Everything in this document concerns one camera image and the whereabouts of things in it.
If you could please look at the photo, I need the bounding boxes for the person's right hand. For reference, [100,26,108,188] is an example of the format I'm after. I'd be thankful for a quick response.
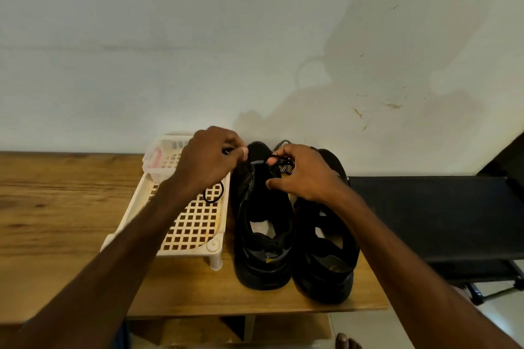
[264,144,352,208]

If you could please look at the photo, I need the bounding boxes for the person's left hand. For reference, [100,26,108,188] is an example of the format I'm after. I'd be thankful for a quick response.
[166,125,250,200]

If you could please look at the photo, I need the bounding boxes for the black shoelaces bundle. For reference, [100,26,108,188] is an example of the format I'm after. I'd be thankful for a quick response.
[200,146,247,205]

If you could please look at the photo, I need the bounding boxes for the black shoe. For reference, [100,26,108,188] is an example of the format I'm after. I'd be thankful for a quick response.
[290,148,362,306]
[229,141,296,292]

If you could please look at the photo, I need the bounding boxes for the person's left forearm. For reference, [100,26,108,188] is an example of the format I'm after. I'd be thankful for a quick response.
[8,181,193,349]

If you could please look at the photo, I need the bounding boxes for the person's right forearm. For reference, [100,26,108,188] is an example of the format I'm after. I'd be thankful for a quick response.
[329,189,521,349]

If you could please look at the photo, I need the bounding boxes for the person's blue shorts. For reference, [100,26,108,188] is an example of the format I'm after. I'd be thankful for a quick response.
[113,320,134,349]

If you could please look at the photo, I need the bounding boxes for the small white plastic basket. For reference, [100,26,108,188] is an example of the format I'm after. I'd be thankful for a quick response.
[142,134,198,185]

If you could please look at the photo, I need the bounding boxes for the large white plastic tray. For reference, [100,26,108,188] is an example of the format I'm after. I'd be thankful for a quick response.
[100,134,233,272]

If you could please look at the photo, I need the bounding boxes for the black shoe rack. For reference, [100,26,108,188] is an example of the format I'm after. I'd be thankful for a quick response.
[348,174,524,306]

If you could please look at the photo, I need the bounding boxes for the low wooden table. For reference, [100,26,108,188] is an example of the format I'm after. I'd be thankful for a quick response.
[0,151,391,349]

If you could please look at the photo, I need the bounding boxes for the dark door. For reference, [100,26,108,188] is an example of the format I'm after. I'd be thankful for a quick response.
[477,130,524,192]

